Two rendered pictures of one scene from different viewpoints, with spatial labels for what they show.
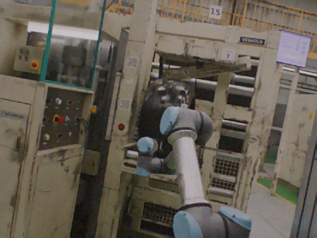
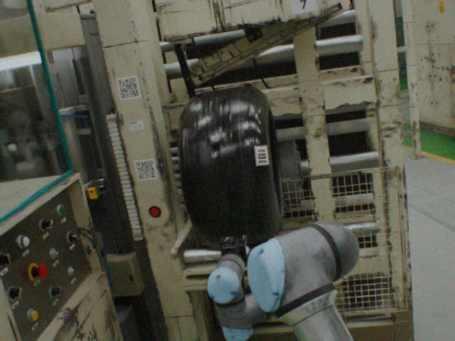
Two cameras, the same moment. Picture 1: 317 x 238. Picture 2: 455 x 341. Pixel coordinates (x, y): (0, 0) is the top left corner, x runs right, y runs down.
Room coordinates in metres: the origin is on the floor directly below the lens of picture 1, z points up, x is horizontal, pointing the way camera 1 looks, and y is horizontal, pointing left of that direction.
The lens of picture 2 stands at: (0.42, 0.03, 1.63)
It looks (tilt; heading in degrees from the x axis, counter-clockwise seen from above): 16 degrees down; 358
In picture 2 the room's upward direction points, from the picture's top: 10 degrees counter-clockwise
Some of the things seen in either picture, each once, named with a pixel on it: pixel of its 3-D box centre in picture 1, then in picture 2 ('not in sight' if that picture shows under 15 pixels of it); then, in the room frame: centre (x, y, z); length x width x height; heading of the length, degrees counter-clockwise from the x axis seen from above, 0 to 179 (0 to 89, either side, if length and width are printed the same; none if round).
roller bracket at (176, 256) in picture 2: (131, 150); (188, 240); (2.17, 0.16, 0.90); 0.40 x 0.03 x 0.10; 168
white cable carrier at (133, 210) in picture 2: (114, 106); (128, 177); (2.16, 0.33, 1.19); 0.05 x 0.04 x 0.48; 168
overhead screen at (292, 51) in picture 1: (292, 49); not in sight; (5.36, -2.05, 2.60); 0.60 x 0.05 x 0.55; 100
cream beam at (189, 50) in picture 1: (198, 52); (242, 10); (2.40, -0.20, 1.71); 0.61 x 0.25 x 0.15; 78
